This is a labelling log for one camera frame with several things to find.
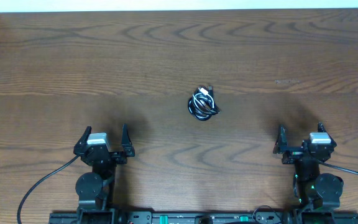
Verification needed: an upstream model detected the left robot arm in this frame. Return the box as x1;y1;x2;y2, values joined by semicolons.
73;124;135;223

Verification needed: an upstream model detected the white cable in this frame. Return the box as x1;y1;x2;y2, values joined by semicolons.
191;87;214;113

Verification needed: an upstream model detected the black thin cable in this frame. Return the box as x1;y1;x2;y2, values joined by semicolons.
187;85;221;122

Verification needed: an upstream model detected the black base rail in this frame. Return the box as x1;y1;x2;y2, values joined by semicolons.
48;209;358;224

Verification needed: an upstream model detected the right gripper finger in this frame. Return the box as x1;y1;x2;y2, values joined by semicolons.
317;122;337;148
273;124;288;154

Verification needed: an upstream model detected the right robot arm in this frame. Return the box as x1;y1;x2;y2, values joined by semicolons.
273;123;344;223

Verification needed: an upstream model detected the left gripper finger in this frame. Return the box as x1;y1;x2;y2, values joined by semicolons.
73;126;92;156
121;124;135;157

